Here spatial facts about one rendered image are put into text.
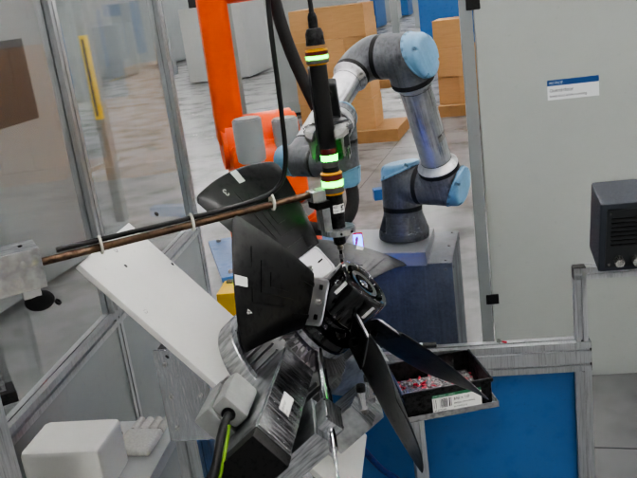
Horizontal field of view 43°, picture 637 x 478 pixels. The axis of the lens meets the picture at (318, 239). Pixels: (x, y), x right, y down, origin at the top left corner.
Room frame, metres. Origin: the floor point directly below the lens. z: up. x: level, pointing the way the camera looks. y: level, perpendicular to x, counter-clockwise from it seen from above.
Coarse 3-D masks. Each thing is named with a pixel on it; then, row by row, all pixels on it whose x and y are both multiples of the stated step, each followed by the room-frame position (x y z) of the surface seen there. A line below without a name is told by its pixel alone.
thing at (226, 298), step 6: (222, 288) 1.97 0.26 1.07; (228, 288) 1.96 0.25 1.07; (216, 294) 1.94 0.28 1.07; (222, 294) 1.93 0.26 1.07; (228, 294) 1.93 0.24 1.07; (222, 300) 1.93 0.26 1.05; (228, 300) 1.93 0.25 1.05; (234, 300) 1.93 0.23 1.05; (228, 306) 1.93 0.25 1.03; (234, 306) 1.93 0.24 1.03; (234, 312) 1.93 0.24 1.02
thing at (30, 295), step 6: (24, 294) 1.29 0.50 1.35; (30, 294) 1.29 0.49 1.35; (36, 294) 1.30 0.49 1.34; (42, 294) 1.30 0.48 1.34; (48, 294) 1.31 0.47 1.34; (30, 300) 1.29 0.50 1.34; (36, 300) 1.29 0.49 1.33; (42, 300) 1.30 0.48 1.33; (48, 300) 1.30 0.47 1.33; (54, 300) 1.32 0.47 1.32; (30, 306) 1.29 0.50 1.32; (36, 306) 1.29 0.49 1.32; (42, 306) 1.29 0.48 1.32; (48, 306) 1.30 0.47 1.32
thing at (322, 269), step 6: (306, 252) 1.53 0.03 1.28; (312, 252) 1.53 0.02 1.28; (318, 252) 1.54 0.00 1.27; (300, 258) 1.52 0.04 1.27; (306, 258) 1.52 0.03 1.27; (312, 258) 1.53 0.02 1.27; (318, 258) 1.53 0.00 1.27; (324, 258) 1.53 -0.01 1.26; (306, 264) 1.52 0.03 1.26; (312, 264) 1.52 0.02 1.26; (318, 264) 1.52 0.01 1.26; (324, 264) 1.52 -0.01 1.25; (330, 264) 1.52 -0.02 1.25; (318, 270) 1.51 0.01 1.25; (324, 270) 1.51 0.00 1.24; (330, 270) 1.51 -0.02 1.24; (318, 276) 1.50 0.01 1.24; (324, 276) 1.50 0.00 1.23
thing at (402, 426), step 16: (368, 352) 1.36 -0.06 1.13; (368, 368) 1.36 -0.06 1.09; (384, 368) 1.27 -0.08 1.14; (384, 384) 1.29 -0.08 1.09; (384, 400) 1.31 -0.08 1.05; (400, 400) 1.15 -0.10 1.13; (400, 416) 1.24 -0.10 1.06; (400, 432) 1.26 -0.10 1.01; (416, 448) 1.18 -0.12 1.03; (416, 464) 1.23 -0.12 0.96
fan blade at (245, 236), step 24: (240, 240) 1.27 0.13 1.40; (264, 240) 1.32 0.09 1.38; (240, 264) 1.24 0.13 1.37; (264, 264) 1.29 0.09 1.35; (288, 264) 1.34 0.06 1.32; (240, 288) 1.22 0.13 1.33; (264, 288) 1.27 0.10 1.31; (288, 288) 1.32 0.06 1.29; (312, 288) 1.38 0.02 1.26; (240, 312) 1.20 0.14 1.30; (264, 312) 1.26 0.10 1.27; (288, 312) 1.32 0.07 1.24; (240, 336) 1.18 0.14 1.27; (264, 336) 1.24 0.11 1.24
